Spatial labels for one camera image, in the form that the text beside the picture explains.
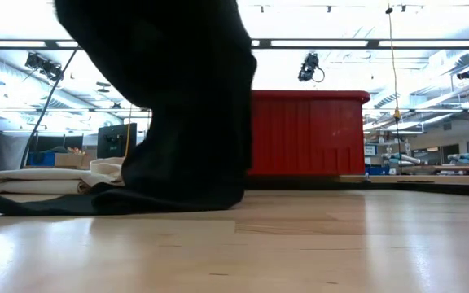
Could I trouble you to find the black garment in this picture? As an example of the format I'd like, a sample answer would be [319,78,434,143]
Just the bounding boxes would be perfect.
[0,0,258,216]

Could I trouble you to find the red plastic laundry bin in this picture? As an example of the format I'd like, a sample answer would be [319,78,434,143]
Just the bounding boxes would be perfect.
[245,90,371,177]

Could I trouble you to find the blue storage bin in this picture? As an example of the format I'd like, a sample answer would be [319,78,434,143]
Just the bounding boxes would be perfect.
[28,151,56,167]

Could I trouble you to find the black computer monitor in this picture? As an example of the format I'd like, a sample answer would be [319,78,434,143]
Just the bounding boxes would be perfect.
[97,122,138,159]

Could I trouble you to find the brown cardboard box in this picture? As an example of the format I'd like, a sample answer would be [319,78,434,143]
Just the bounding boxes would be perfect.
[54,151,97,168]

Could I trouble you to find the white canvas tote bag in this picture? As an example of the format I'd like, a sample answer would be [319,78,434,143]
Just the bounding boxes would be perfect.
[0,156,126,195]

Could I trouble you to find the yellow hanging cable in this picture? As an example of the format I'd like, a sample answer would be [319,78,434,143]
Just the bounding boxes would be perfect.
[124,103,134,158]
[385,7,403,174]

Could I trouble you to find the black hanging ceiling camera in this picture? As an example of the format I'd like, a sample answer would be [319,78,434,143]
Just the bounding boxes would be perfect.
[298,51,326,84]

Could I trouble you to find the long black cable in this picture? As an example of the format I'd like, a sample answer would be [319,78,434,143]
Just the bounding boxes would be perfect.
[19,46,79,170]

